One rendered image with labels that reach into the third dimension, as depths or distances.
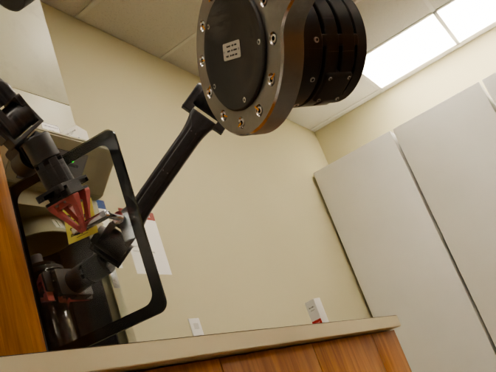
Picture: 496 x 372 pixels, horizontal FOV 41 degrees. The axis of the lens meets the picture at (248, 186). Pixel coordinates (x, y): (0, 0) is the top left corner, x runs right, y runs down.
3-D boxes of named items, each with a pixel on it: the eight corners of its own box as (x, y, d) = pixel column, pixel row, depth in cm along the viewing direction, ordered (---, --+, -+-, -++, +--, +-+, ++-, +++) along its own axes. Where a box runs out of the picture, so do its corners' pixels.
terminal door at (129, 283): (47, 366, 132) (6, 190, 146) (169, 308, 123) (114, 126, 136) (44, 366, 131) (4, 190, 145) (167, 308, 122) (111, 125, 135)
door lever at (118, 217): (88, 240, 133) (85, 229, 133) (125, 221, 130) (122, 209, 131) (71, 238, 128) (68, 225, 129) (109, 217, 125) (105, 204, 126)
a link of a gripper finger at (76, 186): (63, 243, 126) (38, 200, 125) (81, 232, 133) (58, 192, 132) (90, 228, 124) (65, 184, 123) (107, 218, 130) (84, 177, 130)
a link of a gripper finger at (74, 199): (64, 242, 126) (40, 199, 126) (83, 232, 133) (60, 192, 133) (91, 227, 124) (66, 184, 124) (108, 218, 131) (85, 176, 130)
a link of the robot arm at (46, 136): (24, 133, 123) (49, 124, 127) (12, 145, 128) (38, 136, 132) (42, 166, 124) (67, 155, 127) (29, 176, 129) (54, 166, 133)
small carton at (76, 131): (65, 153, 165) (59, 133, 167) (76, 159, 169) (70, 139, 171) (81, 145, 164) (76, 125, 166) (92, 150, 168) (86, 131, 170)
